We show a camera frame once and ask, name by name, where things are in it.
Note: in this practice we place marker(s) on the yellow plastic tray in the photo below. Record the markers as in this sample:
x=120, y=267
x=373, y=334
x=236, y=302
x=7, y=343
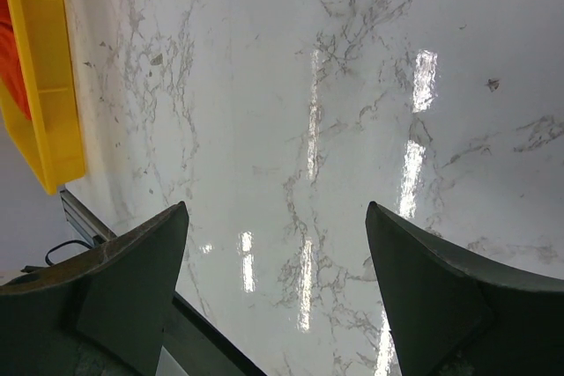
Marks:
x=50, y=139

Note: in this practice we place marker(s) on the orange t-shirt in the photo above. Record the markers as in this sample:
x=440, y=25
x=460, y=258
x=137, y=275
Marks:
x=11, y=72

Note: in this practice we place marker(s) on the aluminium front rail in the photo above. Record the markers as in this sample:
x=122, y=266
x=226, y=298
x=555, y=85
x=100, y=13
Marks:
x=83, y=221

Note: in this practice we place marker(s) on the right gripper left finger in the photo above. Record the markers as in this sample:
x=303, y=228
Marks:
x=101, y=312

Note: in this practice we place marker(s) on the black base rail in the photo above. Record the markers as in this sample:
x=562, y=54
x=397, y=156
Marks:
x=198, y=347

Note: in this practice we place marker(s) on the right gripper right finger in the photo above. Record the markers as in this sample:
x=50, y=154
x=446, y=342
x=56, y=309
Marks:
x=454, y=312

